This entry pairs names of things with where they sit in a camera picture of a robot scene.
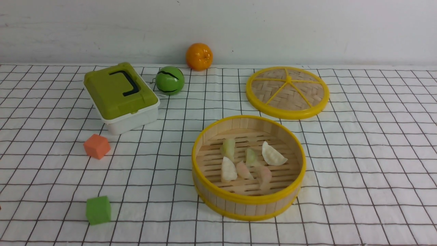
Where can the pink dumpling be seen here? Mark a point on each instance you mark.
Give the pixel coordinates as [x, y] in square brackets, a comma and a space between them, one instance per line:
[243, 171]
[264, 175]

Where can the bamboo steamer tray yellow rim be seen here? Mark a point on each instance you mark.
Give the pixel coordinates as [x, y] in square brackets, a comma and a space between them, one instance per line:
[242, 199]

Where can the white dumpling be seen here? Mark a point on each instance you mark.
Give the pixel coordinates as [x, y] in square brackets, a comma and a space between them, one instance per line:
[228, 170]
[272, 156]

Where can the white black grid tablecloth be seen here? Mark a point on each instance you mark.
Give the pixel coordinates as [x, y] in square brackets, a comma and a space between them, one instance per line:
[371, 163]

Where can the toy orange fruit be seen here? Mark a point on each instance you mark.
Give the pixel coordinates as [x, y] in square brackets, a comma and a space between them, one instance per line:
[199, 56]

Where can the green foam cube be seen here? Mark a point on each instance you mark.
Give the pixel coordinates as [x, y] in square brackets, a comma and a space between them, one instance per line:
[98, 210]

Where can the pale green dumpling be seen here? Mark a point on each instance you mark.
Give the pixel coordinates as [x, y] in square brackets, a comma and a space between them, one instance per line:
[228, 148]
[251, 158]

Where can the green lid white box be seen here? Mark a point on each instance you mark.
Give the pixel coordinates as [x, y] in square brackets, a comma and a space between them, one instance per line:
[124, 101]

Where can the woven bamboo steamer lid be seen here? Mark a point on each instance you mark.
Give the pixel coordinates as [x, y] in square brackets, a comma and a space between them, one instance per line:
[287, 92]

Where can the orange foam cube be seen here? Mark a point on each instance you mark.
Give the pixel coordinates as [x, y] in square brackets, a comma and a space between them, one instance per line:
[96, 146]

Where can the green toy ball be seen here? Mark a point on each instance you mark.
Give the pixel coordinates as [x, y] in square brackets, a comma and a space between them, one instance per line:
[170, 80]

